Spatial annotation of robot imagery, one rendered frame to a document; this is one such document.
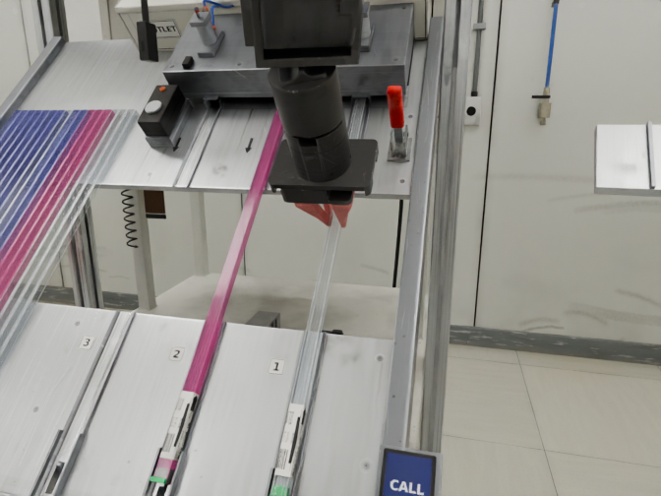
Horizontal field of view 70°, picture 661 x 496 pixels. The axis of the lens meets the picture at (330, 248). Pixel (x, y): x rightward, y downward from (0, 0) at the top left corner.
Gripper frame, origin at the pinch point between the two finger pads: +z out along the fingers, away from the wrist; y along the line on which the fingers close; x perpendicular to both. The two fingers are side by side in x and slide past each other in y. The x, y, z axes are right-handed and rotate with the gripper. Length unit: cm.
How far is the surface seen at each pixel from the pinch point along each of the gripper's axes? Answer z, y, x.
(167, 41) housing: -2.8, 34.4, -33.4
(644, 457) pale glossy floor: 138, -80, -15
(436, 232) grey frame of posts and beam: 22.7, -10.7, -15.8
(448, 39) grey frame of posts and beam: 0.1, -10.9, -35.1
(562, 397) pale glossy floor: 158, -62, -39
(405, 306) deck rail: 0.0, -8.8, 10.5
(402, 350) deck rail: 0.2, -9.0, 15.1
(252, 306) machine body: 57, 33, -16
